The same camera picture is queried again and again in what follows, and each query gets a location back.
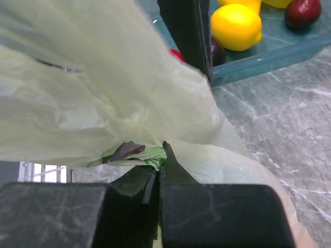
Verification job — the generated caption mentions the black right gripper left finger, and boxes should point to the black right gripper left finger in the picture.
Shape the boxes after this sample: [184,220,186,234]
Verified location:
[1,166,158,247]

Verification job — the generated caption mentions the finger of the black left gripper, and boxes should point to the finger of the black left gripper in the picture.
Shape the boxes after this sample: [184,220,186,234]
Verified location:
[157,0,213,82]

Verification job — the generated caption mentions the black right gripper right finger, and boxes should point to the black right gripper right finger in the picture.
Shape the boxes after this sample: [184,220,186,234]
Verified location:
[160,143,295,247]

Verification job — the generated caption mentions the light green plastic bag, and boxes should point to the light green plastic bag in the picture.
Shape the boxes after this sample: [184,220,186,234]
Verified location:
[1,1,317,247]

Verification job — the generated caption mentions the yellow fake lemon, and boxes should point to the yellow fake lemon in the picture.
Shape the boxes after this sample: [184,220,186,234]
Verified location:
[210,4,263,52]

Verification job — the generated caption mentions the yellow fake starfruit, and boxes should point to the yellow fake starfruit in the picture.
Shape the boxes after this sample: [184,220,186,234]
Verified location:
[262,0,292,9]

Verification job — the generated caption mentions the dark red fake fig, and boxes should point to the dark red fake fig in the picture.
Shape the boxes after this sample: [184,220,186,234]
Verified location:
[284,0,322,29]

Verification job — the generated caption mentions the teal plastic basket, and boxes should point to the teal plastic basket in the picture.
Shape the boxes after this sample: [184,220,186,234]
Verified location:
[139,1,330,86]

